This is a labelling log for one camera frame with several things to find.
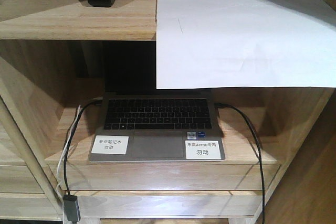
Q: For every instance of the white paper sheet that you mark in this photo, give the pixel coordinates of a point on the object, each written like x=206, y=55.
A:
x=244, y=43

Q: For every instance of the grey open laptop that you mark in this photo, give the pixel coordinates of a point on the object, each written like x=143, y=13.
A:
x=157, y=122

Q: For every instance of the white label sticker right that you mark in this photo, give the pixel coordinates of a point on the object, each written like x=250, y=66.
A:
x=202, y=150

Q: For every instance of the white label sticker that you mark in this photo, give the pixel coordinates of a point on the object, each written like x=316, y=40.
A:
x=107, y=144
x=202, y=150

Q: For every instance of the white label sticker left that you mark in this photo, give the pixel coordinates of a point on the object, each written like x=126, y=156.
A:
x=107, y=144

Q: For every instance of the wooden shelf unit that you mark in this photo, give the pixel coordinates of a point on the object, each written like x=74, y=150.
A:
x=39, y=91

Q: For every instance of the grey usb hub adapter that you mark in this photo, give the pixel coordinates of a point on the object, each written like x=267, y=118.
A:
x=71, y=207

